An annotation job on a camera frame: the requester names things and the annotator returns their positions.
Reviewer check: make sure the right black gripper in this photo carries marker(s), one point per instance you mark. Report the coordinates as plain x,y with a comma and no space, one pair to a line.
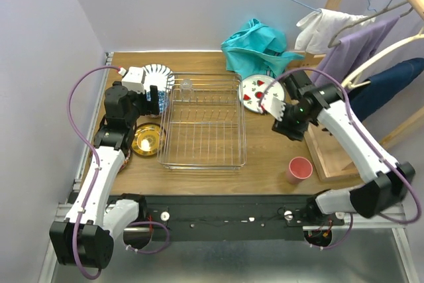
283,126

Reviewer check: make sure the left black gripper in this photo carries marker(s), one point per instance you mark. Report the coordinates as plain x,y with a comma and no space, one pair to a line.
148,103

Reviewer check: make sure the blue patterned bowl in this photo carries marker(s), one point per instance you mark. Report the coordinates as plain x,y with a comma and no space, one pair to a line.
162,103

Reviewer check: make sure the clear glass cup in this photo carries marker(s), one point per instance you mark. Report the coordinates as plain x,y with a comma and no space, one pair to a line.
186,90

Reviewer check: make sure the pink plastic cup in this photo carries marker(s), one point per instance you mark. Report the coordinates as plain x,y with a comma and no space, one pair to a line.
299,169

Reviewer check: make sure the wire dish rack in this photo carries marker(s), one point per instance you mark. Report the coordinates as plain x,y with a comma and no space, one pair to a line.
208,131

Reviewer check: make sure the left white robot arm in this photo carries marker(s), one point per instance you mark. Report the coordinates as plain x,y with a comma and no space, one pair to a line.
87,234

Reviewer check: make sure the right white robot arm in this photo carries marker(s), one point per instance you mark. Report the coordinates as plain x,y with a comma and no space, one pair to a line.
386,181

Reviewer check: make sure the white blue striped plate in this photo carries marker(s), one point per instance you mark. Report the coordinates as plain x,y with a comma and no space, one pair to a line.
158,75

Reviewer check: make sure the gold black plate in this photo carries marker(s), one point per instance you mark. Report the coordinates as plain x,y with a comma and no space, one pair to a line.
149,139

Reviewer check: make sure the white watermelon plate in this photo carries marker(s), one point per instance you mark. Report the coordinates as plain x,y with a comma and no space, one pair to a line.
252,89

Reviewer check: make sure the red floral bowl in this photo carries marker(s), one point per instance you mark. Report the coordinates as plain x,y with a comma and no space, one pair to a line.
123,166

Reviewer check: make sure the cream plastic hanger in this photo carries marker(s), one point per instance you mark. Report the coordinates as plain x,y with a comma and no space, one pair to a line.
351,81

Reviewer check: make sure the purple garment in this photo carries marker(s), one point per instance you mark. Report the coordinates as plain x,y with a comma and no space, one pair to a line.
356,48

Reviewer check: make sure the teal cloth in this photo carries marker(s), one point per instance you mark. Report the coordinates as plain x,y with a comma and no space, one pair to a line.
257,49

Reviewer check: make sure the white garment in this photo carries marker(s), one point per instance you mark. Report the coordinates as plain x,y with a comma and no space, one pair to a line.
318,27

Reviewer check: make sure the navy garment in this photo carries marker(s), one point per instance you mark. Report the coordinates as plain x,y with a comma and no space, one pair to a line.
382,87

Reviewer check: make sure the grey metal hanger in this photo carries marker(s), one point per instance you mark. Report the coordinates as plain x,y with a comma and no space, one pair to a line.
333,41

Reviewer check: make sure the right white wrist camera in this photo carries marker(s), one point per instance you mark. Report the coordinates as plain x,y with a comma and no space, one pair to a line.
275,107

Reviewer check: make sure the wooden clothes rack frame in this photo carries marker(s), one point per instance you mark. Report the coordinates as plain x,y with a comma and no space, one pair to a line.
329,153

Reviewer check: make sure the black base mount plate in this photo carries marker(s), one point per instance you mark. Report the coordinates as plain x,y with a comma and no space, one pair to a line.
228,218

